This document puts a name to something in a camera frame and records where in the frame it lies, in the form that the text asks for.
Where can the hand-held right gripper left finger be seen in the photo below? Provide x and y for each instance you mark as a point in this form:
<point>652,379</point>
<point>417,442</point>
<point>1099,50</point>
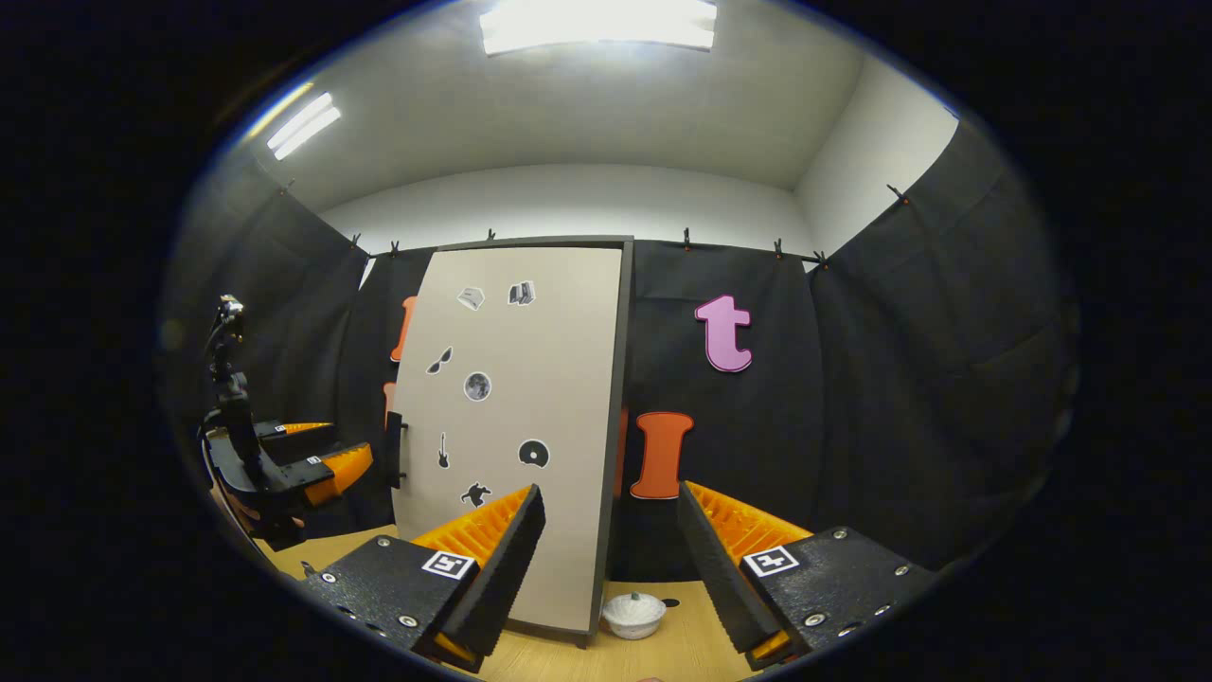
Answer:
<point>497,578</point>

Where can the large ceiling light panel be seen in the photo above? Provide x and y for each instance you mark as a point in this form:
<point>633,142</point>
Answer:
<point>597,24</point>

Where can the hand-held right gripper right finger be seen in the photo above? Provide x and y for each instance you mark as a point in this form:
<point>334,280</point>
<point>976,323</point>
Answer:
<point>724,587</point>

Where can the white lidded bowl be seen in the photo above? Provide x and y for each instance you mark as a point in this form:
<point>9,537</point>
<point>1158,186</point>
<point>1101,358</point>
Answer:
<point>634,618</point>

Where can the beige cabinet door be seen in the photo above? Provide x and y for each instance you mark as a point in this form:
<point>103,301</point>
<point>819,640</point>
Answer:
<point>511,426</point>

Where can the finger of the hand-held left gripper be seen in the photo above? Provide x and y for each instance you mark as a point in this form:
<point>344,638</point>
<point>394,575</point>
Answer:
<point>331,474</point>
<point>294,440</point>

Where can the small ceiling light panel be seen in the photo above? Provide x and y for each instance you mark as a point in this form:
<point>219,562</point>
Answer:
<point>303,126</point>

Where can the dark grey cabinet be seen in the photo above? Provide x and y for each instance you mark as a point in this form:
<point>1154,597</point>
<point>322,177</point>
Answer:
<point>624,313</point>

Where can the row of black cloth clips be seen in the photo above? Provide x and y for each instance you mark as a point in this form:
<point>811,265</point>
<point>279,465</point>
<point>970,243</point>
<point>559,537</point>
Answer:
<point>686,239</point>

